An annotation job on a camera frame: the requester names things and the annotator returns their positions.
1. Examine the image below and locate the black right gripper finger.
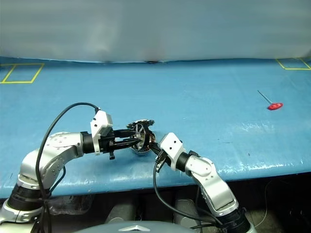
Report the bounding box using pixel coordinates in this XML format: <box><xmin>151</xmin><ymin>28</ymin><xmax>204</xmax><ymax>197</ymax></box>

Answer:
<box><xmin>149</xmin><ymin>143</ymin><xmax>162</xmax><ymax>156</ymax></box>

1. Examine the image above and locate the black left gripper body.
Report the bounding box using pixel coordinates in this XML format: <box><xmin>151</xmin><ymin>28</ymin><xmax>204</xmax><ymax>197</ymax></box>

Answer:
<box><xmin>99</xmin><ymin>130</ymin><xmax>116</xmax><ymax>160</ymax></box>

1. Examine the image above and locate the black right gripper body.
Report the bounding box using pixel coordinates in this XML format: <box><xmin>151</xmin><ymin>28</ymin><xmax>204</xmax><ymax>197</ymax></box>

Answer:
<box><xmin>155</xmin><ymin>150</ymin><xmax>171</xmax><ymax>173</ymax></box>

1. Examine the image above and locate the black spoked rotor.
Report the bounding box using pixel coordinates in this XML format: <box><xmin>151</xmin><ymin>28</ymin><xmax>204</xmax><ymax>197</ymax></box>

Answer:
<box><xmin>132</xmin><ymin>122</ymin><xmax>149</xmax><ymax>153</ymax></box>

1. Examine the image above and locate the small black toothed part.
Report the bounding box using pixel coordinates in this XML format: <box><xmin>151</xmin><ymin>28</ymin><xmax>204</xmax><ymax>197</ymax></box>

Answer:
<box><xmin>126</xmin><ymin>118</ymin><xmax>155</xmax><ymax>128</ymax></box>

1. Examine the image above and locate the dark rounded shape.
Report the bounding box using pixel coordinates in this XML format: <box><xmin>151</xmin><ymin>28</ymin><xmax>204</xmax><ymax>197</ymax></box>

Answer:
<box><xmin>173</xmin><ymin>199</ymin><xmax>202</xmax><ymax>226</ymax></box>
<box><xmin>105</xmin><ymin>203</ymin><xmax>137</xmax><ymax>224</ymax></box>

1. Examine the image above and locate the grey robot torso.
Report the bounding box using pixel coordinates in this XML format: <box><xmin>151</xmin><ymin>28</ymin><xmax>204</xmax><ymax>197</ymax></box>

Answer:
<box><xmin>72</xmin><ymin>219</ymin><xmax>202</xmax><ymax>233</ymax></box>

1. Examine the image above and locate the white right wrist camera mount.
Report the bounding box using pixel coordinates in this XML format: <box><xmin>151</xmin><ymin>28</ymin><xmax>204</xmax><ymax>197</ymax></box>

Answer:
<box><xmin>159</xmin><ymin>133</ymin><xmax>188</xmax><ymax>170</ymax></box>

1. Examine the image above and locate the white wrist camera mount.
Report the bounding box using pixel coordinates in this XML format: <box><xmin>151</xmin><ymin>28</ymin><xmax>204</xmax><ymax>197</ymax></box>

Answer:
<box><xmin>90</xmin><ymin>110</ymin><xmax>114</xmax><ymax>156</ymax></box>
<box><xmin>159</xmin><ymin>133</ymin><xmax>188</xmax><ymax>170</ymax></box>

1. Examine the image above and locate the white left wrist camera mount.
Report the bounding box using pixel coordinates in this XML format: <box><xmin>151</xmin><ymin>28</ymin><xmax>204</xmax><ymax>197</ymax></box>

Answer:
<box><xmin>90</xmin><ymin>110</ymin><xmax>114</xmax><ymax>156</ymax></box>

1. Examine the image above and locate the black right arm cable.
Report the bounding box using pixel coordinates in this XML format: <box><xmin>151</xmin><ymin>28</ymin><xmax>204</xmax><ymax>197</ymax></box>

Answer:
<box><xmin>153</xmin><ymin>161</ymin><xmax>229</xmax><ymax>233</ymax></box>

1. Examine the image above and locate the thin white floor cable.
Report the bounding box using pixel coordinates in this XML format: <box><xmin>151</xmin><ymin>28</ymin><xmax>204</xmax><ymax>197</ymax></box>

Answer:
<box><xmin>255</xmin><ymin>179</ymin><xmax>274</xmax><ymax>228</ymax></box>

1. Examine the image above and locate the red T-handle hex key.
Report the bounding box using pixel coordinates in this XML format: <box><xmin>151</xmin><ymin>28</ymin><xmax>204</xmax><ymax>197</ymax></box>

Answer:
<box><xmin>257</xmin><ymin>90</ymin><xmax>284</xmax><ymax>111</ymax></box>

